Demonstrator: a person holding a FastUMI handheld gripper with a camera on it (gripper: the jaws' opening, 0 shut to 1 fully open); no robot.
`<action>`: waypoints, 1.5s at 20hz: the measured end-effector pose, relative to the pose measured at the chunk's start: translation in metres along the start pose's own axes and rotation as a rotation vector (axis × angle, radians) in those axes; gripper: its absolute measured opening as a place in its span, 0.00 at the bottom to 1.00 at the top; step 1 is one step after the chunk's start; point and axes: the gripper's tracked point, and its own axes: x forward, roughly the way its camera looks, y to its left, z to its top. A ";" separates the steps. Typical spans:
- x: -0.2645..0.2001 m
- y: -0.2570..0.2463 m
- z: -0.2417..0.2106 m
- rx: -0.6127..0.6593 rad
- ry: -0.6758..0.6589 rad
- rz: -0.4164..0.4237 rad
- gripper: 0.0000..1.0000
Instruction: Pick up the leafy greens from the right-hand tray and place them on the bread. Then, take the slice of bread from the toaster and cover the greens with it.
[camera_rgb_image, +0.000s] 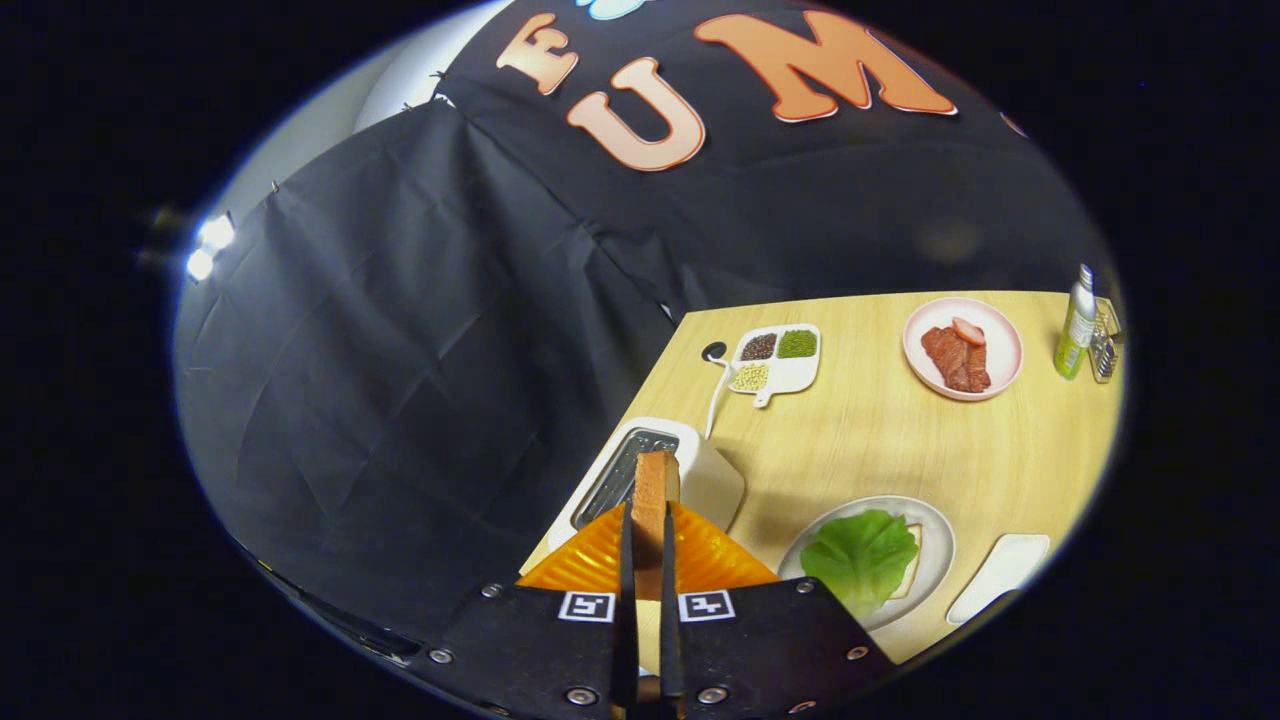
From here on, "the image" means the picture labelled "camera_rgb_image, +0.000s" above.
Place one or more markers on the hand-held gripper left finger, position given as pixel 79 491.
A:
pixel 626 640

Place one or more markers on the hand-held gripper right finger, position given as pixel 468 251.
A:
pixel 670 640

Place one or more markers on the toasted bread slice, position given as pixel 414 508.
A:
pixel 652 510

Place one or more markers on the green lettuce leaf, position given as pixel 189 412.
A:
pixel 860 560

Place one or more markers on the white toaster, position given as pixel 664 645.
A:
pixel 715 480

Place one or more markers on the white bread slice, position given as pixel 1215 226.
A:
pixel 912 560

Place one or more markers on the white round plate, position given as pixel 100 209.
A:
pixel 938 550

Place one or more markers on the white divided seasoning dish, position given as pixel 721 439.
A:
pixel 795 372

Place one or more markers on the white square plate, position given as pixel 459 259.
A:
pixel 1000 575

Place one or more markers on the black backdrop cloth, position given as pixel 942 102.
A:
pixel 420 350

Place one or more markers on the brown meat piece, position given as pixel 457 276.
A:
pixel 955 360

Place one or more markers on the red sausage slice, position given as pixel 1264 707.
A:
pixel 968 331

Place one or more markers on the pink plate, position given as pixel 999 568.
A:
pixel 1000 350

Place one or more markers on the green and silver bottle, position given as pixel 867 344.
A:
pixel 1075 335

